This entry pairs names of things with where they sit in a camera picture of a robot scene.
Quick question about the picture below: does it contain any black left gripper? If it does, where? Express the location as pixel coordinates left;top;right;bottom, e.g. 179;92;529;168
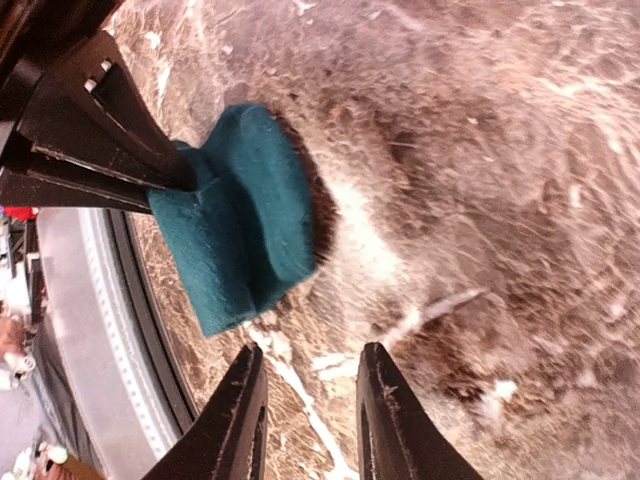
1;1;196;214

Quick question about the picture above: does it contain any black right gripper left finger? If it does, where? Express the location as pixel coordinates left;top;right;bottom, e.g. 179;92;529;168
144;343;268;480

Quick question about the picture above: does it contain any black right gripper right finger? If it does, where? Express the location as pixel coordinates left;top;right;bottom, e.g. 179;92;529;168
356;342;481;480

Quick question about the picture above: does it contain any dark green sock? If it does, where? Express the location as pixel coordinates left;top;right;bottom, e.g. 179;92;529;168
147;104;316;337

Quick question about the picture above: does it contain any white slotted cable duct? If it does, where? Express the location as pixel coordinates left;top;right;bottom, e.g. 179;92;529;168
79;209;176;462

